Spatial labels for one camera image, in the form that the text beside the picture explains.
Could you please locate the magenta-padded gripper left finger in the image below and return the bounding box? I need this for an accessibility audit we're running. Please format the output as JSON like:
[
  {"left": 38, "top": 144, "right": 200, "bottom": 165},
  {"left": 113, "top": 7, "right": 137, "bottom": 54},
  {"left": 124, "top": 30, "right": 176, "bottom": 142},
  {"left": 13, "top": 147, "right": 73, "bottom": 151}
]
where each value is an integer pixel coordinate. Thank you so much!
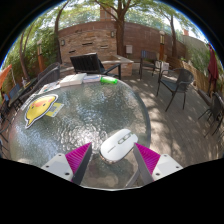
[{"left": 40, "top": 142, "right": 93, "bottom": 186}]

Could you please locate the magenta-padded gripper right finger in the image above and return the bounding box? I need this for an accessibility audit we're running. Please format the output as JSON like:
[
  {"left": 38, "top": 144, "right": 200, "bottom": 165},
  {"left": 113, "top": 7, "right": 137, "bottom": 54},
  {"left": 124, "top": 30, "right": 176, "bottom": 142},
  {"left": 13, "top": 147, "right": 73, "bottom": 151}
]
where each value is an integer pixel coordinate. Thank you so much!
[{"left": 132, "top": 142, "right": 184, "bottom": 187}]

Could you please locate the white computer mouse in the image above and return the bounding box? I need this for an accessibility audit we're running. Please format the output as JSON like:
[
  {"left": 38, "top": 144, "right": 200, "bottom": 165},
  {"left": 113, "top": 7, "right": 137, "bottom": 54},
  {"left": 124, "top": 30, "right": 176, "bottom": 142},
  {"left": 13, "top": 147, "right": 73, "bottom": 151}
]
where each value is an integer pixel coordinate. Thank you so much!
[{"left": 99, "top": 128, "right": 139, "bottom": 164}]

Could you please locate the yellow chick-shaped mouse pad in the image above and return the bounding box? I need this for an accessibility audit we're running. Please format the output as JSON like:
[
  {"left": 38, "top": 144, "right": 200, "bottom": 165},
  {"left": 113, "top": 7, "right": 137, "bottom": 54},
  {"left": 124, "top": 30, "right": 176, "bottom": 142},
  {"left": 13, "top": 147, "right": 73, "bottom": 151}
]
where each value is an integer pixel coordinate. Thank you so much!
[{"left": 23, "top": 93, "right": 60, "bottom": 130}]

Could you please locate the yellow paper card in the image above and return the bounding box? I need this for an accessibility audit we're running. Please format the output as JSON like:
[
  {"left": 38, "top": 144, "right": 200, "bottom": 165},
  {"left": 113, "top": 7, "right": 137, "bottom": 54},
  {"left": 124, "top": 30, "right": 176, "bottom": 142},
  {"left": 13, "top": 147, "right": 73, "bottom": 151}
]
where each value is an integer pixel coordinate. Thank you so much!
[{"left": 45, "top": 102, "right": 65, "bottom": 118}]

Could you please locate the colourful printed sticker sheet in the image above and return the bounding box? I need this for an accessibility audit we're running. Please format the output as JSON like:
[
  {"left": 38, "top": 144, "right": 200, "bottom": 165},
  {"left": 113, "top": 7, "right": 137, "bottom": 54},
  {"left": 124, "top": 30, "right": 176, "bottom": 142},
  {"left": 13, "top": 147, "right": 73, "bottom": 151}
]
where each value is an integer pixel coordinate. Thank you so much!
[{"left": 37, "top": 80, "right": 62, "bottom": 96}]

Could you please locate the thick white book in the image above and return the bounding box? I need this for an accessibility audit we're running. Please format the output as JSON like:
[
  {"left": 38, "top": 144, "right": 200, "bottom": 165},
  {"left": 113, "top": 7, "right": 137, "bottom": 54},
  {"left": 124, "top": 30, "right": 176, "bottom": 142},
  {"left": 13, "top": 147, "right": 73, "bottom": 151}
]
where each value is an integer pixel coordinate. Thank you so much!
[{"left": 59, "top": 72, "right": 88, "bottom": 88}]

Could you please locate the thin blue-white booklet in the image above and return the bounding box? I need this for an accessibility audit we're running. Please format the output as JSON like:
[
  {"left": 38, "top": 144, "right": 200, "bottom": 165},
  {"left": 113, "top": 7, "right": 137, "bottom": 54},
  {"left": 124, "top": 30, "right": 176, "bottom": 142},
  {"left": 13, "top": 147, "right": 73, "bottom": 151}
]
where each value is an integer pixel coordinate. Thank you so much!
[{"left": 82, "top": 74, "right": 102, "bottom": 84}]

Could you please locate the dark metal patio chair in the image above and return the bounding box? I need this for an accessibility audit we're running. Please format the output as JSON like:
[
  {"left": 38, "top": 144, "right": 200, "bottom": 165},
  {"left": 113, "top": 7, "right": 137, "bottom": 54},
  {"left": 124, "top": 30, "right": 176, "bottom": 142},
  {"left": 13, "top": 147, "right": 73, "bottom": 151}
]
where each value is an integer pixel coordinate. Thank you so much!
[
  {"left": 139, "top": 49, "right": 161, "bottom": 79},
  {"left": 198, "top": 91, "right": 224, "bottom": 138}
]

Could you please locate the green plastic bottle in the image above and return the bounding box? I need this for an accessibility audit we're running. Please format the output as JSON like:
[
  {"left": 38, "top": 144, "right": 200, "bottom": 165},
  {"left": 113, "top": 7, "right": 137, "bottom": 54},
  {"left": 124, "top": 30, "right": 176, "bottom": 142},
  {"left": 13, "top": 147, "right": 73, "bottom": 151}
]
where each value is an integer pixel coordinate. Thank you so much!
[{"left": 99, "top": 76, "right": 119, "bottom": 85}]

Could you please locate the dark wicker armchair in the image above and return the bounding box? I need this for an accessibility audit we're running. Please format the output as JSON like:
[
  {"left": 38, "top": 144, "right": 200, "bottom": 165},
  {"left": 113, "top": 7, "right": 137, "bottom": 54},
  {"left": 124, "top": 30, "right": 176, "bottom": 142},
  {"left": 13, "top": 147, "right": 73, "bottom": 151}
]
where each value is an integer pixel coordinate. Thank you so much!
[
  {"left": 19, "top": 64, "right": 62, "bottom": 101},
  {"left": 156, "top": 68, "right": 195, "bottom": 113},
  {"left": 37, "top": 61, "right": 61, "bottom": 79}
]

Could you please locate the round dark patio table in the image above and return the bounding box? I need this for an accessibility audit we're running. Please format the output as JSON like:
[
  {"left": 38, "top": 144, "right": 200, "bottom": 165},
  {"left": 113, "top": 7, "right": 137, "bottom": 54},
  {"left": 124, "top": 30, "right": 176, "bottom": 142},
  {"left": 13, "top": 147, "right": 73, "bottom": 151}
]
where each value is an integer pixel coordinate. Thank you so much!
[{"left": 13, "top": 78, "right": 38, "bottom": 98}]

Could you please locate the blue patio chair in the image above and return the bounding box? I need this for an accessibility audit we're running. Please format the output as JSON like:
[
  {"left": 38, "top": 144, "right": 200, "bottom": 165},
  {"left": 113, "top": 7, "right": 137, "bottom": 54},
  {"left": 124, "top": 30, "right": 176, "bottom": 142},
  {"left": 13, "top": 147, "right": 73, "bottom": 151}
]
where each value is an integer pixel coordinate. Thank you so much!
[{"left": 7, "top": 83, "right": 22, "bottom": 103}]

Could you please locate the wooden slat fence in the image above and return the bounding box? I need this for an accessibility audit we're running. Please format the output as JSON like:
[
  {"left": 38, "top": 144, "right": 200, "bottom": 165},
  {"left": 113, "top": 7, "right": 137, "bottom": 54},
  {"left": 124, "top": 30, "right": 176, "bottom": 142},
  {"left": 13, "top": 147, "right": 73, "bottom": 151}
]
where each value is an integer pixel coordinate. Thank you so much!
[{"left": 168, "top": 56, "right": 214, "bottom": 96}]

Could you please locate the black slatted bench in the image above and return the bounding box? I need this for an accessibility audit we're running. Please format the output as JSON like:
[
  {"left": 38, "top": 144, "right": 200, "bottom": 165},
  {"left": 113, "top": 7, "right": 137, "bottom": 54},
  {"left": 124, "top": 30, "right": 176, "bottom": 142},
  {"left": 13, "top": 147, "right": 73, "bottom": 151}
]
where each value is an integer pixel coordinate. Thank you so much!
[{"left": 69, "top": 52, "right": 122, "bottom": 80}]

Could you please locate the stone planter basin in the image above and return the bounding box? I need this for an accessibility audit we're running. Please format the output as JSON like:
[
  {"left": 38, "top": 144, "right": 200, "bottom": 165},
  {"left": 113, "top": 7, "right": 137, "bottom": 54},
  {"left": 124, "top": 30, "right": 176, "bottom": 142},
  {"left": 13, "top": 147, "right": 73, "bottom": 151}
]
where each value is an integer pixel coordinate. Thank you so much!
[{"left": 99, "top": 54, "right": 134, "bottom": 78}]

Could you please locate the orange canopy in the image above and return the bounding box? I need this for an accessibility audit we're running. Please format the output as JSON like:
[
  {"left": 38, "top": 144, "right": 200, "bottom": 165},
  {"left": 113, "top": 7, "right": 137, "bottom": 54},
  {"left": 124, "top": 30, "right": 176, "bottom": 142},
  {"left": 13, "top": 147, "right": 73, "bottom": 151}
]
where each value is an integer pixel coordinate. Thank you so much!
[{"left": 0, "top": 63, "right": 14, "bottom": 89}]

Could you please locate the slender curved tree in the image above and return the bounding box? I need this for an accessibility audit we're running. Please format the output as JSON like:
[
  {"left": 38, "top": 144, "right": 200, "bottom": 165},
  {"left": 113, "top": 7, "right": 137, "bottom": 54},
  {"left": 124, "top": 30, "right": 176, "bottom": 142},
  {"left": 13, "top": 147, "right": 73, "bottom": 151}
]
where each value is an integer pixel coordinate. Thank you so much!
[
  {"left": 53, "top": 0, "right": 72, "bottom": 64},
  {"left": 166, "top": 13, "right": 180, "bottom": 58},
  {"left": 18, "top": 23, "right": 35, "bottom": 81}
]

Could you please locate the large branching tree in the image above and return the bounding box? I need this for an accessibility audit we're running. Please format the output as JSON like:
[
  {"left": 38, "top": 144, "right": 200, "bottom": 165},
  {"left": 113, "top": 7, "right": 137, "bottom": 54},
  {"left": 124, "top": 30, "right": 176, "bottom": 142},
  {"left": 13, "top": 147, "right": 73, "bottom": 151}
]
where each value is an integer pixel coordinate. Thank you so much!
[{"left": 96, "top": 0, "right": 134, "bottom": 58}]

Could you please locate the brown lamp post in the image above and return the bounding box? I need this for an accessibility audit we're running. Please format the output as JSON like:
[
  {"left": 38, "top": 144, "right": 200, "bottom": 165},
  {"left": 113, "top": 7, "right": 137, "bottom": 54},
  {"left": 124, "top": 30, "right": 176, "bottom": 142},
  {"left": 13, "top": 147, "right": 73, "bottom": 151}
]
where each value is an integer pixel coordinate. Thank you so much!
[
  {"left": 36, "top": 39, "right": 46, "bottom": 73},
  {"left": 159, "top": 30, "right": 166, "bottom": 61}
]

